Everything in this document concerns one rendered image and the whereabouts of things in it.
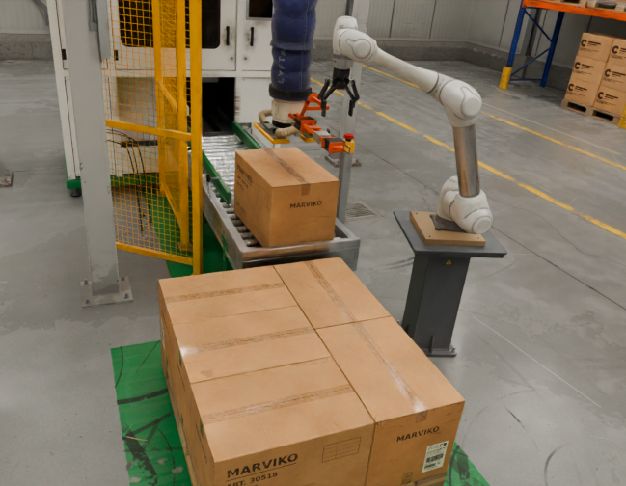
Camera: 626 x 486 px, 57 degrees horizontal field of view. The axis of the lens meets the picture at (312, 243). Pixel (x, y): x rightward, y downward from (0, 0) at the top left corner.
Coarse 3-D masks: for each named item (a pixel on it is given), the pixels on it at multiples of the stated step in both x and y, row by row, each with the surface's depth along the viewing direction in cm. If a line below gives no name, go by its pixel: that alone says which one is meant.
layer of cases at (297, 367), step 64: (192, 320) 256; (256, 320) 260; (320, 320) 264; (384, 320) 268; (192, 384) 219; (256, 384) 222; (320, 384) 225; (384, 384) 228; (448, 384) 231; (192, 448) 232; (256, 448) 194; (320, 448) 204; (384, 448) 218; (448, 448) 234
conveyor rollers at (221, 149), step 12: (204, 144) 479; (216, 144) 482; (228, 144) 486; (240, 144) 490; (216, 156) 451; (228, 156) 454; (216, 168) 434; (228, 168) 430; (228, 180) 413; (216, 192) 394; (228, 204) 372; (240, 228) 342; (252, 240) 329
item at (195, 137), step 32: (128, 0) 323; (192, 0) 310; (192, 32) 317; (192, 64) 325; (192, 96) 333; (128, 128) 355; (160, 128) 351; (192, 128) 342; (128, 160) 368; (160, 160) 361; (192, 160) 351; (192, 192) 361; (192, 224) 375; (160, 256) 391
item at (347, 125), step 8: (360, 0) 555; (368, 0) 558; (360, 8) 559; (352, 16) 570; (360, 16) 563; (360, 24) 566; (352, 64) 582; (360, 64) 585; (352, 72) 586; (360, 72) 590; (360, 80) 594; (344, 96) 605; (344, 104) 607; (344, 112) 609; (344, 120) 610; (352, 120) 611; (344, 128) 613; (352, 128) 616
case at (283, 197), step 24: (240, 168) 339; (264, 168) 321; (288, 168) 325; (312, 168) 328; (240, 192) 345; (264, 192) 308; (288, 192) 303; (312, 192) 309; (336, 192) 316; (240, 216) 351; (264, 216) 313; (288, 216) 310; (312, 216) 317; (264, 240) 318; (288, 240) 317; (312, 240) 324
